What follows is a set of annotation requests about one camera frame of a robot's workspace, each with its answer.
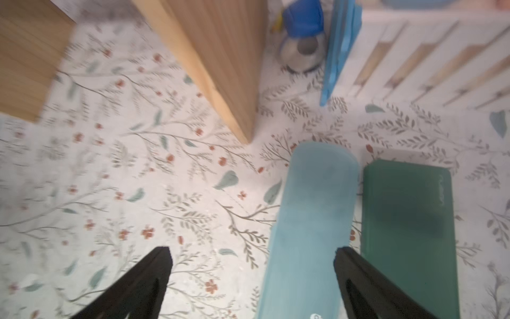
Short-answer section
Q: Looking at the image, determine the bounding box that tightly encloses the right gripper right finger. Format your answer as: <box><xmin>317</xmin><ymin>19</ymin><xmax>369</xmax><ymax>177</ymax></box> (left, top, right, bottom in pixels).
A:
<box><xmin>333</xmin><ymin>247</ymin><xmax>435</xmax><ymax>319</ymax></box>

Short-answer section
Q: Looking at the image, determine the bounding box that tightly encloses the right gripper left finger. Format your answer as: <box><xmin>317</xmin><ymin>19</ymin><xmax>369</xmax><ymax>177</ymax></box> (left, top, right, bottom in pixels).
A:
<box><xmin>73</xmin><ymin>247</ymin><xmax>173</xmax><ymax>318</ymax></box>

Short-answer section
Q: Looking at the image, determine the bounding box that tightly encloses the dark green pencil case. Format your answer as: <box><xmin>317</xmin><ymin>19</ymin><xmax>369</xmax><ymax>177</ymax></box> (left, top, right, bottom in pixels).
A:
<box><xmin>361</xmin><ymin>159</ymin><xmax>460</xmax><ymax>318</ymax></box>

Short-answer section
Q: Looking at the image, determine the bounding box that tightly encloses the teal pencil case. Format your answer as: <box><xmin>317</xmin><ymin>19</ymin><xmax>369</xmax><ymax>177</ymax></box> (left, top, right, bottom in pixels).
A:
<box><xmin>256</xmin><ymin>142</ymin><xmax>360</xmax><ymax>318</ymax></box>

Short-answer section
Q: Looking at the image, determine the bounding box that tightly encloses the wooden two-tier shelf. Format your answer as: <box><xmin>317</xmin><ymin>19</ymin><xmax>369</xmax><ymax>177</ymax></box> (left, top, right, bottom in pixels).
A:
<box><xmin>1</xmin><ymin>1</ymin><xmax>268</xmax><ymax>144</ymax></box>

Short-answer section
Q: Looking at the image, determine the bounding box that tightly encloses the blue white toy crib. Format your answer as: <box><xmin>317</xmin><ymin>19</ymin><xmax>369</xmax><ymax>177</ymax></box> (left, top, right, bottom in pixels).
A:
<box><xmin>334</xmin><ymin>1</ymin><xmax>509</xmax><ymax>112</ymax></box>

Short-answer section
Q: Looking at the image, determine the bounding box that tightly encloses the small blue round toy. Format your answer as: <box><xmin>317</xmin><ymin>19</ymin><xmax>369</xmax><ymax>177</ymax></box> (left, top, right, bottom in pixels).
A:
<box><xmin>277</xmin><ymin>0</ymin><xmax>327</xmax><ymax>74</ymax></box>

